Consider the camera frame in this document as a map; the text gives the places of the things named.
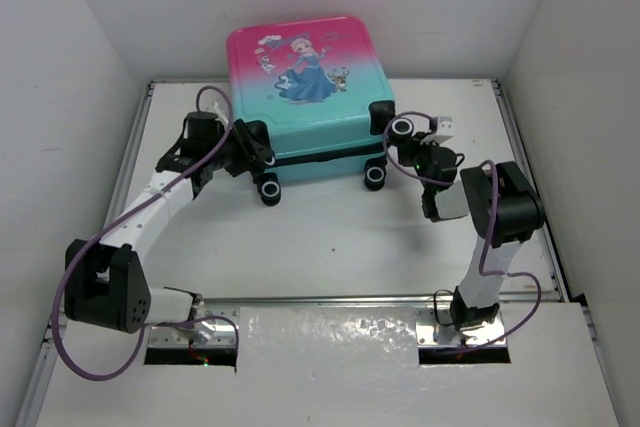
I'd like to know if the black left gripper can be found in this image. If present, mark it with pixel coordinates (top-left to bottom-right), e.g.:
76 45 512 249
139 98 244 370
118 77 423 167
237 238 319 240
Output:
204 119 269 175

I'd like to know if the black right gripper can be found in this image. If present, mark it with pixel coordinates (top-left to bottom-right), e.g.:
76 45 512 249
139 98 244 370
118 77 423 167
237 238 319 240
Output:
400 131 444 192

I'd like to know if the pink teal suitcase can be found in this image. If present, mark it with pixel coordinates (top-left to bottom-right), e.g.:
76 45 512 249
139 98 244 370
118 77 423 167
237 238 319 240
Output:
226 16 396 206

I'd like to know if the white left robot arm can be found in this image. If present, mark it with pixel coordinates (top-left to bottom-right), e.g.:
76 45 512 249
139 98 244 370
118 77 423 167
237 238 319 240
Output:
64 111 274 333

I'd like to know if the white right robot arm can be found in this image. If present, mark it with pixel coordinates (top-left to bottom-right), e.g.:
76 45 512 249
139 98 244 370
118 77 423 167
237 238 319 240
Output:
397 133 546 345

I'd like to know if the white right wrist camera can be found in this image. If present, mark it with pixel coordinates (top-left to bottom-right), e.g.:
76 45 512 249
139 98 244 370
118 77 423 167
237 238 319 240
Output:
432 116 455 144

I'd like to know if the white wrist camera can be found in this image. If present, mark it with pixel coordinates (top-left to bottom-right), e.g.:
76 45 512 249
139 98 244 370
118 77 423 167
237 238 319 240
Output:
209 100 228 123
432 116 455 144

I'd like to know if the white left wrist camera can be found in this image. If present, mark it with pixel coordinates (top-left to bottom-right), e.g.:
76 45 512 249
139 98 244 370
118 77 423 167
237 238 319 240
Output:
209 100 228 123

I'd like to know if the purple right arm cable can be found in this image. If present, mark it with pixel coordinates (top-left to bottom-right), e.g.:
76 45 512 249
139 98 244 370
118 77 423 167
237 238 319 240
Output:
382 110 543 351

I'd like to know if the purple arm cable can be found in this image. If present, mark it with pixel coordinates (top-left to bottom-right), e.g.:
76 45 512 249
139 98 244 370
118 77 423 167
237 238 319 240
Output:
382 110 543 351
51 85 241 381

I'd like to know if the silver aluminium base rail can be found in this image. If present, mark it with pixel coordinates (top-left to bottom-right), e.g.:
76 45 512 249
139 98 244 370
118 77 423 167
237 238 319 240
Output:
39 299 509 348

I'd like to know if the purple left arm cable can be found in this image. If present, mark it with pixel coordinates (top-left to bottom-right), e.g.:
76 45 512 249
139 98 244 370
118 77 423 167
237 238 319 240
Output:
51 85 241 381

